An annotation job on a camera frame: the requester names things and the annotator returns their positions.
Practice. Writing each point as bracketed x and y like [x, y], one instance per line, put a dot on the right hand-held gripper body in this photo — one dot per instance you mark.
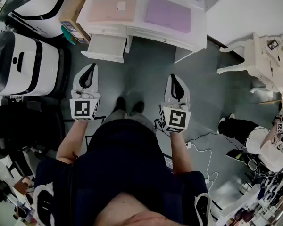
[177, 119]

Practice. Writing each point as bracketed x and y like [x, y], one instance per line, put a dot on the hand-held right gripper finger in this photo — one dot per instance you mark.
[186, 95]
[168, 95]

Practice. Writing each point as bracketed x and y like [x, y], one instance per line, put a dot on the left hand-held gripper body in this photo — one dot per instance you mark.
[81, 108]

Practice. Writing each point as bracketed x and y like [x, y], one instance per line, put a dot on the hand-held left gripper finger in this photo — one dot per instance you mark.
[94, 83]
[76, 83]

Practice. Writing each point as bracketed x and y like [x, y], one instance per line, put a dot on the pink folder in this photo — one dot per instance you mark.
[106, 10]

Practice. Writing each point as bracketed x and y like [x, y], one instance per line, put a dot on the purple folder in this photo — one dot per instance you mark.
[167, 15]

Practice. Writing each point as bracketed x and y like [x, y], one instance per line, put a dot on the person's left forearm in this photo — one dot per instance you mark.
[70, 140]

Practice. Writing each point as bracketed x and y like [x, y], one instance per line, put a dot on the person's right forearm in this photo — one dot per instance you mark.
[181, 152]

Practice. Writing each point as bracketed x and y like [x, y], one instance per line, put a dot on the white power strip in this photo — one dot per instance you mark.
[188, 145]

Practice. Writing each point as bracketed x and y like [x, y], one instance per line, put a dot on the person's black shoe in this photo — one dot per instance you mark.
[138, 107]
[120, 103]

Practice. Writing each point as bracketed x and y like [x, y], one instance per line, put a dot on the white desk drawer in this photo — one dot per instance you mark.
[106, 46]

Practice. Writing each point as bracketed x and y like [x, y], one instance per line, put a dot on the person's grey trousers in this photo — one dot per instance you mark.
[122, 116]

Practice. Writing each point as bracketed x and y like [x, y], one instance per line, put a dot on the white black robot machine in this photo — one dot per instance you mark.
[37, 1]
[33, 62]

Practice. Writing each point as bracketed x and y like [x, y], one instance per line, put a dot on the black office chair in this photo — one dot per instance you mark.
[26, 126]

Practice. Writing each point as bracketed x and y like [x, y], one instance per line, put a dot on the person's dark shirt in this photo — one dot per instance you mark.
[122, 161]

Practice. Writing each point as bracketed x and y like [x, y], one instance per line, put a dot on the brown cardboard box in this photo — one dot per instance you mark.
[73, 10]

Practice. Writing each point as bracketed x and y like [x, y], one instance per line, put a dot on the white dressing table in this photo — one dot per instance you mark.
[259, 62]

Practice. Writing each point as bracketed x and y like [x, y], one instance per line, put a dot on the white desk with shelves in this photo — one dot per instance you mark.
[140, 8]

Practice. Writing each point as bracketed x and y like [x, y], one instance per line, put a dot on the person's face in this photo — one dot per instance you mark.
[136, 211]

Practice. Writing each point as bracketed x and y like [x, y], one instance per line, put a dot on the white work table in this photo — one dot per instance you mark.
[245, 196]

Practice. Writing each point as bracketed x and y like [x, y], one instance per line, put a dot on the small black picture frame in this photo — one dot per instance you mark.
[272, 44]

